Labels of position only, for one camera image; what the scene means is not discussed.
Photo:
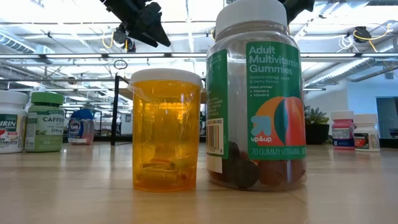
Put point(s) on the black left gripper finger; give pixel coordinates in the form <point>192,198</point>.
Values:
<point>155,35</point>

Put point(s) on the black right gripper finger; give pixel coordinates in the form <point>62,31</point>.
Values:
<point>298,7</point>

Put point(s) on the gummy vitamin bottle white cap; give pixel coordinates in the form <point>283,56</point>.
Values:
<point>273,102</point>

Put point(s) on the Tums bottle blue cap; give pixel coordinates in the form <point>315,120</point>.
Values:
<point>79,129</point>

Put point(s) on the pink bottle white cap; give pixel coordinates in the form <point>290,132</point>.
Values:
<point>342,124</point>

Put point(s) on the small white bottle red label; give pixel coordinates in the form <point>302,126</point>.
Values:
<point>366,124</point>

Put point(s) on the green caffeine bottle green cap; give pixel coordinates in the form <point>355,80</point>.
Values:
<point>45,127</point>

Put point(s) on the white aspirin bottle green label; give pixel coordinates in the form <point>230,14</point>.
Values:
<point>11,124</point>

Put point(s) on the overhead light bar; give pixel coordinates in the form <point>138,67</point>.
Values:
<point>136,55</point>

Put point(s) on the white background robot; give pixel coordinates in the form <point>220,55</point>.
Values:
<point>39,89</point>

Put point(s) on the potted succulent black pot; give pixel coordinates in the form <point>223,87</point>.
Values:
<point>316,133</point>

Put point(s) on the wooden shelf black metal frame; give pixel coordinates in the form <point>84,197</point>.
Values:
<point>115,118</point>

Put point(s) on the black aluminium table frame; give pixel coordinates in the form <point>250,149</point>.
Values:
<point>102,138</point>

